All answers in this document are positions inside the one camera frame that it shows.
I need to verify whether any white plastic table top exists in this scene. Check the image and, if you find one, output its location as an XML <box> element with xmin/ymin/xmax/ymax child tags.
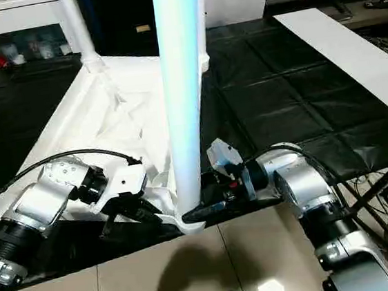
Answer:
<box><xmin>0</xmin><ymin>45</ymin><xmax>229</xmax><ymax>256</ymax></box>

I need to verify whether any black work mat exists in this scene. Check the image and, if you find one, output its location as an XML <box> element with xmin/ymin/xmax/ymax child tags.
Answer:
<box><xmin>0</xmin><ymin>4</ymin><xmax>388</xmax><ymax>290</ymax></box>

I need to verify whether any white flat board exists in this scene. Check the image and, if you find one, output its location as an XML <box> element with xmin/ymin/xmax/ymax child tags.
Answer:
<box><xmin>272</xmin><ymin>0</ymin><xmax>388</xmax><ymax>133</ymax></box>

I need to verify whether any white glass-door cabinet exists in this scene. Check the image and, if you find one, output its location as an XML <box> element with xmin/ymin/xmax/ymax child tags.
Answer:
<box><xmin>0</xmin><ymin>0</ymin><xmax>84</xmax><ymax>71</ymax></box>

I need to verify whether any black remote control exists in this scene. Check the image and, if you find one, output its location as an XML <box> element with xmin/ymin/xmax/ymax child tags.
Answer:
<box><xmin>363</xmin><ymin>0</ymin><xmax>388</xmax><ymax>11</ymax></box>

